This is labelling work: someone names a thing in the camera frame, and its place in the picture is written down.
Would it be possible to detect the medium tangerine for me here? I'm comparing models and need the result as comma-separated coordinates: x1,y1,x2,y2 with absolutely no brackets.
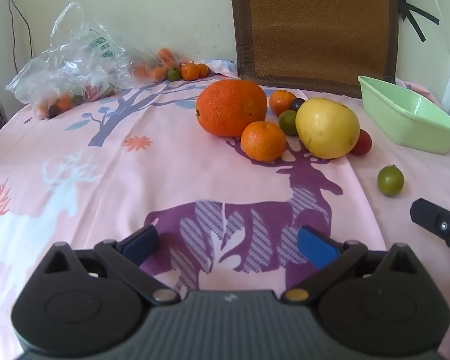
241,121,287,162

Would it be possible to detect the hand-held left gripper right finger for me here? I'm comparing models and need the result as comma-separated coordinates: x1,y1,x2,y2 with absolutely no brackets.
281,226,424,304

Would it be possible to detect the pile of small tangerines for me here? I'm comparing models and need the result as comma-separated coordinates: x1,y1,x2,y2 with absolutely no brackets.
132,47,178,82

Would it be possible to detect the black wall cable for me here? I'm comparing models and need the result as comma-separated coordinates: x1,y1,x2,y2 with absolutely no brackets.
7,0,34,74

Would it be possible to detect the yellow grapefruit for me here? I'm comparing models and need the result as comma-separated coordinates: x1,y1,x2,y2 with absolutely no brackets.
295,98,361,159

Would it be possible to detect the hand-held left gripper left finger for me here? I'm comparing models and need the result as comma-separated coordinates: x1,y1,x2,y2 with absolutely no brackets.
34,225,181,305

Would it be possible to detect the clear plastic bag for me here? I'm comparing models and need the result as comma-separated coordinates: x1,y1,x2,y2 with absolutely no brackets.
5,3,181,121

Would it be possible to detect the pink printed bedsheet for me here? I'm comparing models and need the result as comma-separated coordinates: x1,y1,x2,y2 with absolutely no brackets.
0,58,450,360

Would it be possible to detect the red plum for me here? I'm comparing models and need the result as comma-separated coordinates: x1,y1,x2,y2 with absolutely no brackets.
350,129,373,156

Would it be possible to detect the large orange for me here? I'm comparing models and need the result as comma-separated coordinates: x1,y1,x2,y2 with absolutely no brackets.
196,79,268,137

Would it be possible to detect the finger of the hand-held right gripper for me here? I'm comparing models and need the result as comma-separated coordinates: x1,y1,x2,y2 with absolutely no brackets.
410,198,450,263

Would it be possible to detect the light green plastic basin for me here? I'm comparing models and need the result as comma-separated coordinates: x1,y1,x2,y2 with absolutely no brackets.
358,76,450,155

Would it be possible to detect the black ribbon tie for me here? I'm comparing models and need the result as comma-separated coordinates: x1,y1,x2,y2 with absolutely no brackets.
395,0,440,43

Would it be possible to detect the brown woven seat cushion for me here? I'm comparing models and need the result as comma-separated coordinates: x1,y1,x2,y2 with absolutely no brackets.
227,0,400,99

